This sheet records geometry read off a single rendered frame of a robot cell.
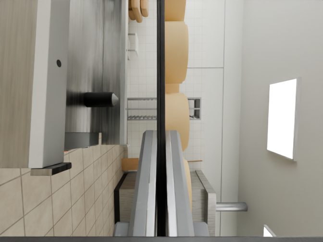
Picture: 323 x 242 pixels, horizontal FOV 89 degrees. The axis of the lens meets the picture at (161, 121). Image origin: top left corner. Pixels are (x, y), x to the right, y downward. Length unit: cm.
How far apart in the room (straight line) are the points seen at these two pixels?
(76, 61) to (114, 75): 14
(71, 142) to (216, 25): 472
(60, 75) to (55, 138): 6
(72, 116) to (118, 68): 20
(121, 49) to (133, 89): 384
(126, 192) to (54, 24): 358
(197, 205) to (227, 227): 190
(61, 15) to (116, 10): 35
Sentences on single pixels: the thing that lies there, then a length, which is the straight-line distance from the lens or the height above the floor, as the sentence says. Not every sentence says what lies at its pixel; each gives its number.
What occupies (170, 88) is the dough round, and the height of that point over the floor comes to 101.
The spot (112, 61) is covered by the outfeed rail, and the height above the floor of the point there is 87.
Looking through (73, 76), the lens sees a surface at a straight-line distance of 34.
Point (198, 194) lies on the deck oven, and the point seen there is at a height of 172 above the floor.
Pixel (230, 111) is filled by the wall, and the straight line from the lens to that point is 458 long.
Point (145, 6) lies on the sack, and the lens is 405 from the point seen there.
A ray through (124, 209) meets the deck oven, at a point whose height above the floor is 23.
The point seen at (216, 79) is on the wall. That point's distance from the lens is 450.
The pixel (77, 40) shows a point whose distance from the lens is 38.
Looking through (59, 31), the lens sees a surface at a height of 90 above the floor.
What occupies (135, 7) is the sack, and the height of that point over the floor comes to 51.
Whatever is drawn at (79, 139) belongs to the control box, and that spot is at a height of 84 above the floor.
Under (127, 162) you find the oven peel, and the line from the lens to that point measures 423.
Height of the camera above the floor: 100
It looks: level
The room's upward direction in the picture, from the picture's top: 90 degrees clockwise
